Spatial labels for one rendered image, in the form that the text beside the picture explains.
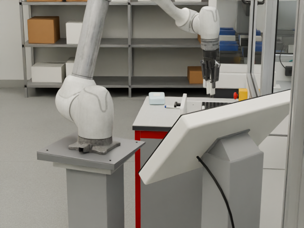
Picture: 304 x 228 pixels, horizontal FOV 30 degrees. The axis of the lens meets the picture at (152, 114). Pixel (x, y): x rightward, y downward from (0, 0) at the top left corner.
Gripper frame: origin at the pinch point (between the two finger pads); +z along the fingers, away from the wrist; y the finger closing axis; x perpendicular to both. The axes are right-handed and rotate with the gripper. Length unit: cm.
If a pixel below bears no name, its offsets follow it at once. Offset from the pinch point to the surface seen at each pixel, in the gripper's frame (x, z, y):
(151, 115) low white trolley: -14.9, 19.0, -32.3
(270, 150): -32, 5, 68
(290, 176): -111, -34, 142
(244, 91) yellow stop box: 22.4, 6.6, 2.8
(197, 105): -8.1, 8.1, -1.2
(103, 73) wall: 168, 94, -373
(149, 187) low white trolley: -29, 53, -18
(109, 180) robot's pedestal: -73, 25, 12
